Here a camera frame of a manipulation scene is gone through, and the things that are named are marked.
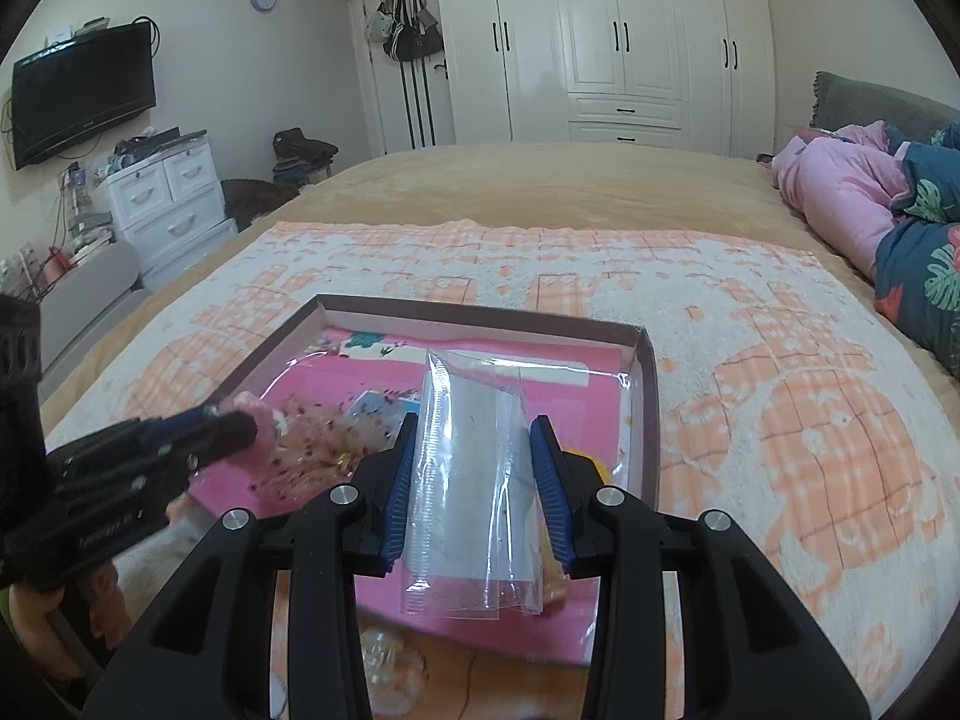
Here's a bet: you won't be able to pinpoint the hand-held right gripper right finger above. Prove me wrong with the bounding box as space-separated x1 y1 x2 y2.
529 415 875 720

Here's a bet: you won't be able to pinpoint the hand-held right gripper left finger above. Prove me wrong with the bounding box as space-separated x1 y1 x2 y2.
82 412 421 720

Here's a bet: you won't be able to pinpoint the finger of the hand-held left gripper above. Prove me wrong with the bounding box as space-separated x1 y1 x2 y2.
146 403 226 440
180 412 260 470

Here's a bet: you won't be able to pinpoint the clear plastic bag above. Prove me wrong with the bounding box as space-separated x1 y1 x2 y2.
403 349 590 623

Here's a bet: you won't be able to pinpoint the beige mesh bow hair clip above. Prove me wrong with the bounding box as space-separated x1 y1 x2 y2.
225 390 410 503

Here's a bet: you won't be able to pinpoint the brown cardboard box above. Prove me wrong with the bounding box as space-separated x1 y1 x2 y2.
186 294 661 668

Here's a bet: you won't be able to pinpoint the person's left hand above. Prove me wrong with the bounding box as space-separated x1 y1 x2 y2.
0 577 102 687

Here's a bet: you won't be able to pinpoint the cream hair claw clip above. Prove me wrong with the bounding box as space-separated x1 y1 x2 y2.
358 626 430 717

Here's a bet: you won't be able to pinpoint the cluttered side shelf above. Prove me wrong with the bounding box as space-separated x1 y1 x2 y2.
0 187 113 301

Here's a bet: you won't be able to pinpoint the orange patterned fleece blanket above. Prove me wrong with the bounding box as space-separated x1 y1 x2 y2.
45 221 960 720

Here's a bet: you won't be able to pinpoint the white drawer cabinet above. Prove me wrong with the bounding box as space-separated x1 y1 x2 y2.
105 133 239 275

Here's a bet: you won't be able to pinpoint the chair with dark clothes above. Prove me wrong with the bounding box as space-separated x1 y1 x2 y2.
221 127 340 232

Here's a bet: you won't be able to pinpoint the clutter on drawer cabinet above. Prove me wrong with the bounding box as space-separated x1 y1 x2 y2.
105 127 207 175

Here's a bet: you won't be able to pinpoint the black bag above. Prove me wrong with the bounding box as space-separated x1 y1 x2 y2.
271 127 338 166

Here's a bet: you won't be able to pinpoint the bed with yellow bedspread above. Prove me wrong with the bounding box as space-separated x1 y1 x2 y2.
37 141 960 720

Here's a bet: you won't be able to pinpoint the white door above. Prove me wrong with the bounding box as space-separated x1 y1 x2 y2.
346 0 456 155

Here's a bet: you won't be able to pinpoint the hanging black belts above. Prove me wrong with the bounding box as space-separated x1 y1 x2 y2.
397 60 437 151

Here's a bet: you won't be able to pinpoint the pink quilt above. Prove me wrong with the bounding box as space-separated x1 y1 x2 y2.
771 120 912 278

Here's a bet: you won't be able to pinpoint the blue floral quilt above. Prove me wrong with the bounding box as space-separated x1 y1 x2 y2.
874 122 960 380

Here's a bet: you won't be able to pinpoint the hanging black bags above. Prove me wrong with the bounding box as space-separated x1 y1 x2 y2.
382 0 443 62

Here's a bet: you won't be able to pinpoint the white wardrobe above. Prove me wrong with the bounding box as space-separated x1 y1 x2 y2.
309 0 777 160

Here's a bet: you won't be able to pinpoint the grey pillow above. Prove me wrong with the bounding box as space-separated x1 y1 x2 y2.
808 71 960 137

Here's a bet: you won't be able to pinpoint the black wall television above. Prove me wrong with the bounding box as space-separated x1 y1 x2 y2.
11 21 157 170

